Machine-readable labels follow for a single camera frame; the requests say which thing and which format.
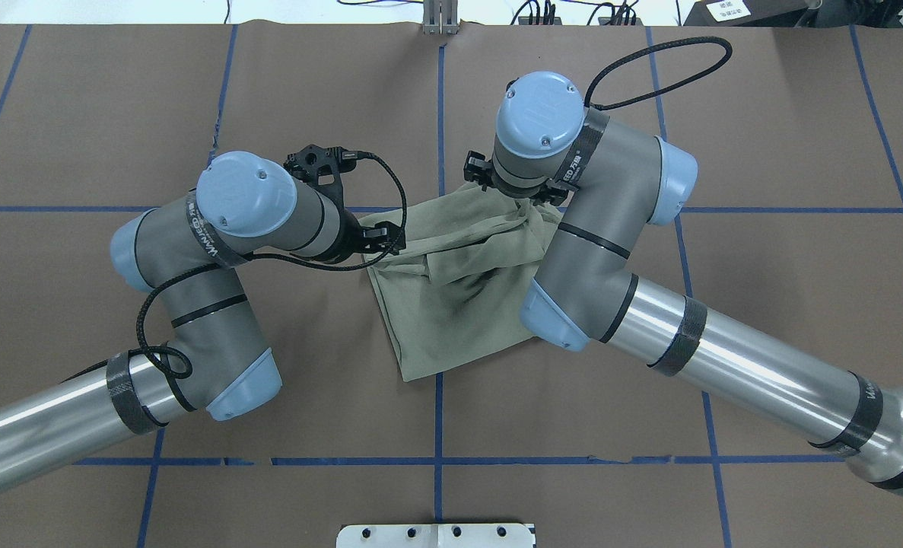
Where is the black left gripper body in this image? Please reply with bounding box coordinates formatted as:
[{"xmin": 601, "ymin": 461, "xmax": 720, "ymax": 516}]
[{"xmin": 322, "ymin": 208, "xmax": 363, "ymax": 264}]

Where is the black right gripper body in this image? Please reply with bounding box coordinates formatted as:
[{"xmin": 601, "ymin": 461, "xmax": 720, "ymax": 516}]
[{"xmin": 485, "ymin": 163, "xmax": 577, "ymax": 207}]

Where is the sage green long-sleeve shirt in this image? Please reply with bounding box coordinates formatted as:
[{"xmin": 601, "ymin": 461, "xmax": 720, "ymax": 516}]
[{"xmin": 361, "ymin": 183, "xmax": 562, "ymax": 382}]

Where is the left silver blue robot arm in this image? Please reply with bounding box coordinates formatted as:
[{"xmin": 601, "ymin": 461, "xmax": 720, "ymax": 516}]
[{"xmin": 0, "ymin": 145, "xmax": 407, "ymax": 495}]

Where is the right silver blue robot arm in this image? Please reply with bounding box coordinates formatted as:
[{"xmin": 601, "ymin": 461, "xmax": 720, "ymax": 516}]
[{"xmin": 463, "ymin": 72, "xmax": 903, "ymax": 497}]

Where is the orange black USB hub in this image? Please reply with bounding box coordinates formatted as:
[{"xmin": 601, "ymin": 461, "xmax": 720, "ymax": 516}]
[{"xmin": 509, "ymin": 1, "xmax": 643, "ymax": 27}]

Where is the black box with label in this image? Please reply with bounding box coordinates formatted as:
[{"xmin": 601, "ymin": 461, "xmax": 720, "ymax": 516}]
[{"xmin": 682, "ymin": 1, "xmax": 824, "ymax": 27}]

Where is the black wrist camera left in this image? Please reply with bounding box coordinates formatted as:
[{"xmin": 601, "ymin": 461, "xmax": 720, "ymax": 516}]
[{"xmin": 283, "ymin": 145, "xmax": 361, "ymax": 188}]

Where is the aluminium frame post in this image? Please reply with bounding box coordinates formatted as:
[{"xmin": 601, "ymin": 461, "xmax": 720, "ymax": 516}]
[{"xmin": 422, "ymin": 0, "xmax": 460, "ymax": 36}]

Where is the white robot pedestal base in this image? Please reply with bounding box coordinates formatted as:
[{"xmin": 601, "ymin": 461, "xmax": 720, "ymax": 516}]
[{"xmin": 335, "ymin": 521, "xmax": 537, "ymax": 547}]

